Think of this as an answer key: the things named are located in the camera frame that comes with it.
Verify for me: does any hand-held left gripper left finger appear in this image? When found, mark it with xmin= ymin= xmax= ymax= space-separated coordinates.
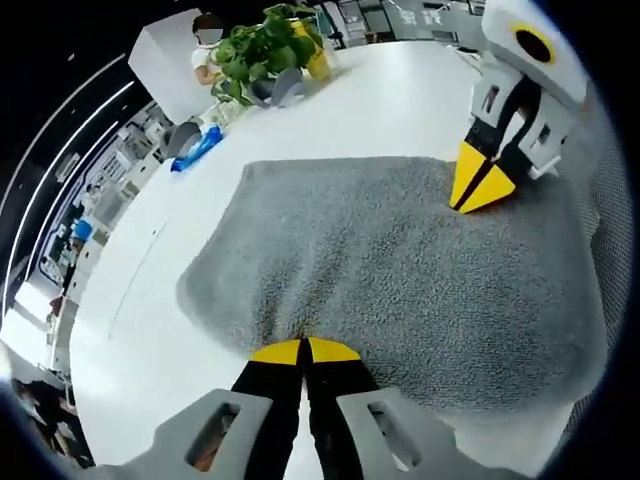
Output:
xmin=149 ymin=338 xmax=304 ymax=480

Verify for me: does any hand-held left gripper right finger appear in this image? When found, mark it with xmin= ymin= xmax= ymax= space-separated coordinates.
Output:
xmin=304 ymin=336 xmax=459 ymax=480

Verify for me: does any grey towel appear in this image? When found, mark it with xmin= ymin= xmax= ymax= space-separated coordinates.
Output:
xmin=175 ymin=155 xmax=610 ymax=417

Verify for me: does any grey mesh office chair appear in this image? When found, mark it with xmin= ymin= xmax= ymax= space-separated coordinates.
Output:
xmin=562 ymin=114 xmax=632 ymax=451

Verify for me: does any white table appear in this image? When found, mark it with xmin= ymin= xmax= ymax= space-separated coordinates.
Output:
xmin=67 ymin=39 xmax=601 ymax=480

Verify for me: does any green potted plant yellow vase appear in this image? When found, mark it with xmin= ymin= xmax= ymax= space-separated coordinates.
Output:
xmin=208 ymin=2 xmax=335 ymax=107

